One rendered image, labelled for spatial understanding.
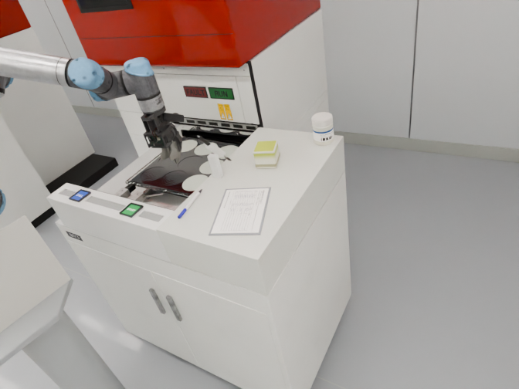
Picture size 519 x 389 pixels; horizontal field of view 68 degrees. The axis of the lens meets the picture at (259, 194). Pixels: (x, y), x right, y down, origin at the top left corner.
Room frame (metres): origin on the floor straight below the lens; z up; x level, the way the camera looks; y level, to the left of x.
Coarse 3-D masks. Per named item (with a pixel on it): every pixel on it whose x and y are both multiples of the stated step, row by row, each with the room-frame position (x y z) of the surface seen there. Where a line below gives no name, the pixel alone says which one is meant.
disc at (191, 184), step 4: (192, 176) 1.24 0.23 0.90; (196, 176) 1.23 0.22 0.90; (200, 176) 1.22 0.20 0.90; (204, 176) 1.22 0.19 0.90; (188, 180) 1.21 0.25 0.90; (192, 180) 1.21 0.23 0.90; (196, 180) 1.20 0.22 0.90; (200, 180) 1.20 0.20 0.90; (204, 180) 1.19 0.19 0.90; (184, 184) 1.19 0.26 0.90; (188, 184) 1.18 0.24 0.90; (192, 184) 1.18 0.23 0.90; (196, 184) 1.17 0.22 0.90; (200, 184) 1.17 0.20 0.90; (184, 188) 1.17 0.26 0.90; (188, 188) 1.16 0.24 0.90; (192, 188) 1.15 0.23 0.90; (196, 188) 1.15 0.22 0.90
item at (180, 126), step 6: (180, 126) 1.62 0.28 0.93; (186, 126) 1.60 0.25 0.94; (192, 126) 1.58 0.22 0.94; (198, 126) 1.56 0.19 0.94; (204, 126) 1.55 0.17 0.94; (210, 126) 1.54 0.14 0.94; (180, 132) 1.63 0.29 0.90; (210, 132) 1.52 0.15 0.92; (216, 132) 1.50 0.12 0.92; (222, 132) 1.48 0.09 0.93; (228, 132) 1.47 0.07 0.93; (234, 132) 1.45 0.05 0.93; (240, 132) 1.43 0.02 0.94; (246, 132) 1.41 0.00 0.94; (252, 132) 1.40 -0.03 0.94
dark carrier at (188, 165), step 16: (224, 144) 1.43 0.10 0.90; (240, 144) 1.39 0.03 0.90; (160, 160) 1.42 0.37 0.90; (192, 160) 1.36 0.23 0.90; (208, 160) 1.33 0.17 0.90; (224, 160) 1.30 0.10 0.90; (144, 176) 1.31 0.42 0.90; (160, 176) 1.29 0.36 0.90; (176, 176) 1.26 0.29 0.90; (208, 176) 1.21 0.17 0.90; (192, 192) 1.13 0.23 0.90
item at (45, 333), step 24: (48, 312) 0.79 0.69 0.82; (0, 336) 0.74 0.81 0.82; (24, 336) 0.73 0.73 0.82; (48, 336) 0.80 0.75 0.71; (72, 336) 0.85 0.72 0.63; (0, 360) 0.66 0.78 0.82; (48, 360) 0.78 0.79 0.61; (72, 360) 0.80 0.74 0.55; (96, 360) 0.86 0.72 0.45; (72, 384) 0.78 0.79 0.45; (96, 384) 0.81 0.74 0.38; (120, 384) 0.89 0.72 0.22
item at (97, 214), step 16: (64, 192) 1.23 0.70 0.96; (96, 192) 1.17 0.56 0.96; (64, 208) 1.16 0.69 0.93; (80, 208) 1.10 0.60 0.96; (96, 208) 1.07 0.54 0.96; (112, 208) 1.05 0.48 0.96; (144, 208) 1.01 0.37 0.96; (160, 208) 0.99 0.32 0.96; (64, 224) 1.21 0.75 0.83; (80, 224) 1.14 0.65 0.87; (96, 224) 1.07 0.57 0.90; (112, 224) 1.01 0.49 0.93; (128, 224) 0.96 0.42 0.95; (144, 224) 0.93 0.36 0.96; (160, 224) 0.91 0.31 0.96; (112, 240) 1.05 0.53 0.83; (128, 240) 0.99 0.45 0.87; (144, 240) 0.93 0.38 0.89; (160, 240) 0.89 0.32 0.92; (160, 256) 0.91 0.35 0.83
